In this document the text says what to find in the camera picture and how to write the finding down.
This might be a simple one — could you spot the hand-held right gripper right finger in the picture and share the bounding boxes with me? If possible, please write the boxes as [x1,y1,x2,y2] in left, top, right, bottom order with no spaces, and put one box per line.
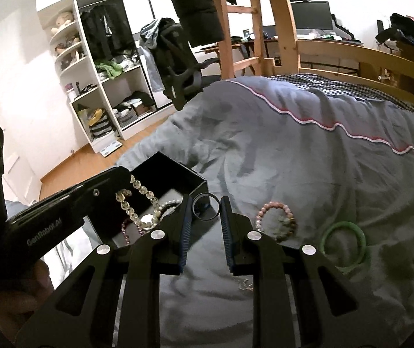
[220,195,403,348]

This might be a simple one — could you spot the white door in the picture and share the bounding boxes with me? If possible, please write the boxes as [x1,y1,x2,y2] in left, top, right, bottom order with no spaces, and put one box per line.
[0,60,43,205]

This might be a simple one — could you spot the black computer monitor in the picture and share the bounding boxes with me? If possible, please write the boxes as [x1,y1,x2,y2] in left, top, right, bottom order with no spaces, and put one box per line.
[290,0,333,32]

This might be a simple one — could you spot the beige plush toy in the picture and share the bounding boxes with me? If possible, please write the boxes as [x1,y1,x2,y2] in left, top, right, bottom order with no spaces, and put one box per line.
[50,12,75,36]

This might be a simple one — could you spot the hanging black coat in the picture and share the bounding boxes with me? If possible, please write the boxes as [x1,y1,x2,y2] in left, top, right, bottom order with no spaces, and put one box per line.
[148,0,226,48]

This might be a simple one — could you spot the grey blanket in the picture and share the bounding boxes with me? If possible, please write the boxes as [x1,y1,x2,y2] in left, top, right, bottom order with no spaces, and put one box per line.
[115,76,414,348]

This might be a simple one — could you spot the pink bead bracelet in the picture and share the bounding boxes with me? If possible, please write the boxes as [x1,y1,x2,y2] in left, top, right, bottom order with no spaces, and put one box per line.
[254,202,298,244]

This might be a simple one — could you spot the white pearl bracelet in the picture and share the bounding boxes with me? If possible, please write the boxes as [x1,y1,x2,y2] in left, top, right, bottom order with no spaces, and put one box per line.
[152,199,183,222]

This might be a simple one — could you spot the yellow crystal bead bracelet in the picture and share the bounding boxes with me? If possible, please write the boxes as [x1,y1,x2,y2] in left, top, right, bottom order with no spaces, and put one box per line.
[115,174,161,231]

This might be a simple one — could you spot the hanging dark clothes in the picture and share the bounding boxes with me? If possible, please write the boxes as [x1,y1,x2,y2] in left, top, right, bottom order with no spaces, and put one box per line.
[80,4,135,63]

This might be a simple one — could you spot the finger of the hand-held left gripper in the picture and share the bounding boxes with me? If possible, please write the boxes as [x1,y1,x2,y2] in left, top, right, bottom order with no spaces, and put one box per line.
[76,166,133,219]

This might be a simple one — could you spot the person's left hand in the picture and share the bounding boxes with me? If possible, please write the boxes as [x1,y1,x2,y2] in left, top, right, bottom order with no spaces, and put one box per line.
[0,260,54,336]

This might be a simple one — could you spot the black jewelry box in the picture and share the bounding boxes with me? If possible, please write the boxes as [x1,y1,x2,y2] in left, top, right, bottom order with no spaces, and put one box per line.
[83,151,208,249]

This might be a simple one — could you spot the green jade bangle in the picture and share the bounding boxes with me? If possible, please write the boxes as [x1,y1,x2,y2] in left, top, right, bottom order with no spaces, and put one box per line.
[319,221,368,276]

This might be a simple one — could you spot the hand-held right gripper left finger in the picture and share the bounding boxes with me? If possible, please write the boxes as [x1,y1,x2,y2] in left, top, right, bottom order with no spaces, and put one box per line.
[11,193,193,348]

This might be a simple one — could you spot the striped folded clothes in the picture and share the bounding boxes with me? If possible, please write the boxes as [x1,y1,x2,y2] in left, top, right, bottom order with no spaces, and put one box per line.
[88,108,117,139]

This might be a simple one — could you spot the purple bead bracelet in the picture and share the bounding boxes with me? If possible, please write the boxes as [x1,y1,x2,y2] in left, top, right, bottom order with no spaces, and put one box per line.
[120,219,147,246]

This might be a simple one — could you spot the checkered bed sheet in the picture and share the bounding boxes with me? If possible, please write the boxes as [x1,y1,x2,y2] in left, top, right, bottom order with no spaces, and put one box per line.
[268,73,414,117]

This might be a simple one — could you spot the green garment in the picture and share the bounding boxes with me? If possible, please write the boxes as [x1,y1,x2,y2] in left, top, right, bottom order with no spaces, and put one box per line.
[95,61,125,80]

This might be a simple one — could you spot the black bangle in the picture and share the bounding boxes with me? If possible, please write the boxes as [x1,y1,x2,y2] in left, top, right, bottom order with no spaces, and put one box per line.
[191,193,221,222]

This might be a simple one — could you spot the wooden bed frame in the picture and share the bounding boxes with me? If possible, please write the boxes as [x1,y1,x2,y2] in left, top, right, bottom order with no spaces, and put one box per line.
[261,0,414,110]

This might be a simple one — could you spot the dark clothing pile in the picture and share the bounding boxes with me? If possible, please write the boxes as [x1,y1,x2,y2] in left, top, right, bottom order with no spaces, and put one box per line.
[375,12,414,53]

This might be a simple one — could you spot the white wardrobe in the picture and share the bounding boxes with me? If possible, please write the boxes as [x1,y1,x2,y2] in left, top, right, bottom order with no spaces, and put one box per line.
[36,0,179,154]

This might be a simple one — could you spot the grey jacket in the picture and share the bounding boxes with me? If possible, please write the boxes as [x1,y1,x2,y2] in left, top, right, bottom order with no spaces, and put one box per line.
[139,18,172,93]

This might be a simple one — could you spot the black office chair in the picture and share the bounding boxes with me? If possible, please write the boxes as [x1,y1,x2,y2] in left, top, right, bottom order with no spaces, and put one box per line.
[145,17,223,112]

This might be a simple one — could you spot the wooden desk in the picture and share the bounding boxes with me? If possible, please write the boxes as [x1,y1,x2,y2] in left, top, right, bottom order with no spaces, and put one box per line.
[200,32,341,66]

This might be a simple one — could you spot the folded clothes pile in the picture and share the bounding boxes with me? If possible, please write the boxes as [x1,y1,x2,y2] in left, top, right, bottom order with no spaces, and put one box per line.
[113,94,157,128]

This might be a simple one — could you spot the wooden ladder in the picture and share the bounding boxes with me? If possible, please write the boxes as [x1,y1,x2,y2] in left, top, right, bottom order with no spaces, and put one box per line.
[215,0,266,80]

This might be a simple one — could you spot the white bathroom scale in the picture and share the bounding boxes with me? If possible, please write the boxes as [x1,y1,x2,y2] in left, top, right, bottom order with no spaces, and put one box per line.
[100,140,124,157]

